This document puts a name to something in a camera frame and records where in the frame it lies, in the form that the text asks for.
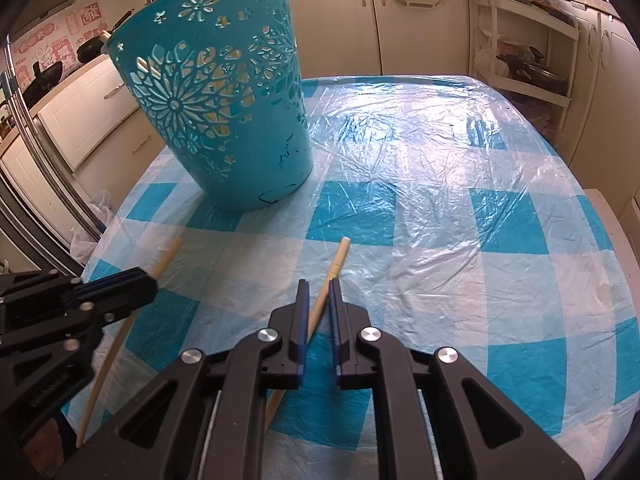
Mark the red paper wall decorations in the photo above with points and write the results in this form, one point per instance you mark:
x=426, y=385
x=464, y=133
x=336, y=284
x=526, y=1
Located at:
x=45, y=42

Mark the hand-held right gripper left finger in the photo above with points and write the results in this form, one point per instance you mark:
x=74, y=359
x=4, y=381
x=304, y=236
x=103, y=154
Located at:
x=300, y=332

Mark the clear plastic bag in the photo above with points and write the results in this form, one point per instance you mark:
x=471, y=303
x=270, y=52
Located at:
x=95, y=225

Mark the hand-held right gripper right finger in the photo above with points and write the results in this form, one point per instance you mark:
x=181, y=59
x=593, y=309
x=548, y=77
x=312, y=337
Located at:
x=336, y=332

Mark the wooden chopstick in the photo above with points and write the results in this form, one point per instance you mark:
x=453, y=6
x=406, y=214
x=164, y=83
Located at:
x=107, y=375
x=337, y=260

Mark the grey refrigerator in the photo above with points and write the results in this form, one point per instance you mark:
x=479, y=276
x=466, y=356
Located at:
x=30, y=185

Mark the blue white checkered tablecloth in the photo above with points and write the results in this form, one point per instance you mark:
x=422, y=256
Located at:
x=425, y=210

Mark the black wok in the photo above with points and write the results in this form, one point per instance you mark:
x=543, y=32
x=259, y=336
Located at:
x=45, y=85

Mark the white trolley rack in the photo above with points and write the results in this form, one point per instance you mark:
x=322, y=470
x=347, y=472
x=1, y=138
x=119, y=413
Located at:
x=562, y=32

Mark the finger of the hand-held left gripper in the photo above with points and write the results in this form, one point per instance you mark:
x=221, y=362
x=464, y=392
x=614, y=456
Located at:
x=120, y=302
x=110, y=280

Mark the teal perforated plastic basket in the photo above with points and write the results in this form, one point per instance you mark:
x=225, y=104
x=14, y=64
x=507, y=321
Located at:
x=260, y=160

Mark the dark pan in trolley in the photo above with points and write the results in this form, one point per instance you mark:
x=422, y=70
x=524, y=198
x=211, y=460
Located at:
x=535, y=75

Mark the cream base cabinets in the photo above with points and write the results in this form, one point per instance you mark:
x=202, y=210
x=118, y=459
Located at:
x=345, y=20

